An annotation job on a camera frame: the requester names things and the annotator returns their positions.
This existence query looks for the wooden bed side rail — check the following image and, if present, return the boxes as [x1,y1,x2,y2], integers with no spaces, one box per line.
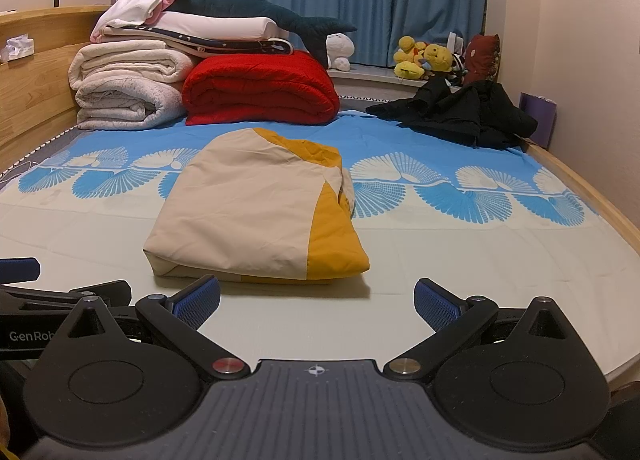
[520,140,640,386]

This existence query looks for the dark red cushion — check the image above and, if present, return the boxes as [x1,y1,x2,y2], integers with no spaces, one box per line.
[462,34,501,86]

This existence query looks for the purple paper bag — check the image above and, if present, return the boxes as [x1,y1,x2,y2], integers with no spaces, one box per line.
[519,92,557,148]

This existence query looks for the red folded blanket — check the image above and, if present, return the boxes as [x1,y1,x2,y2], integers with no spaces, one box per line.
[182,50,341,126]

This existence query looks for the cream folded quilt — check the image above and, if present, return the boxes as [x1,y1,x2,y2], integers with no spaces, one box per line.
[68,39,197,91]

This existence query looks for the grey mattress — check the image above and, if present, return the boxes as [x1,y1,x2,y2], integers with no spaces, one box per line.
[0,125,82,177]

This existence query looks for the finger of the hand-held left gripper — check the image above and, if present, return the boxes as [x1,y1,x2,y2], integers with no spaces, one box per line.
[0,280,132,314]
[0,257,41,284]

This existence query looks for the white plush toy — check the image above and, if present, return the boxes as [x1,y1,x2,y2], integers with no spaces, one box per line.
[326,33,356,71]

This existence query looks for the wooden headboard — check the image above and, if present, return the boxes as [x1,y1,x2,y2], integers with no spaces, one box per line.
[0,5,116,176]

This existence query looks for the yellow bear plush toy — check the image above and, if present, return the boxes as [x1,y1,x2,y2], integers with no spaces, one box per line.
[417,43,454,76]

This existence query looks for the tissue packet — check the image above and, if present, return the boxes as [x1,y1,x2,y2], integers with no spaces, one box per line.
[0,35,35,62]

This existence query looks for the beige and yellow hooded jacket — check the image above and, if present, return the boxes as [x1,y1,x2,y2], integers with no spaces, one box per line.
[143,127,371,286]

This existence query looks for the white pillow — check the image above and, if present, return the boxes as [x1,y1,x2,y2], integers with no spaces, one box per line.
[155,10,291,44]

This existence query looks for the folded white and pink linens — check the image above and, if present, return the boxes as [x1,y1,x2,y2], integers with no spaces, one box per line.
[97,25,295,59]

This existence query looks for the grey window sill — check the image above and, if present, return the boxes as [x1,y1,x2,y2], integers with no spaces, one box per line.
[327,65,461,107]

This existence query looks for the grey white fleece blanket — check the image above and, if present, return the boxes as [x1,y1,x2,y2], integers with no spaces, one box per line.
[75,78,187,131]

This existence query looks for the white and pink cloth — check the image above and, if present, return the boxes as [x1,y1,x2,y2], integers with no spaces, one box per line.
[91,0,176,44]

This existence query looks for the dark teal shark plush toy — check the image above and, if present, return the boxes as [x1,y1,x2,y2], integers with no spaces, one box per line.
[170,0,358,68]

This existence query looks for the blue and white printed bed sheet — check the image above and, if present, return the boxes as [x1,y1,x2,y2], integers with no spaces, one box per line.
[0,108,640,391]

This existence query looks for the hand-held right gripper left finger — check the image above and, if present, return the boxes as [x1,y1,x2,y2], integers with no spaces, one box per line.
[62,274,251,382]

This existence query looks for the pile of black clothes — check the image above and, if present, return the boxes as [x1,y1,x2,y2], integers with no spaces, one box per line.
[366,75,538,150]

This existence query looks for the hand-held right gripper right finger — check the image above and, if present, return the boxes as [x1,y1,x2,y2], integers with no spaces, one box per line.
[384,277,577,382]

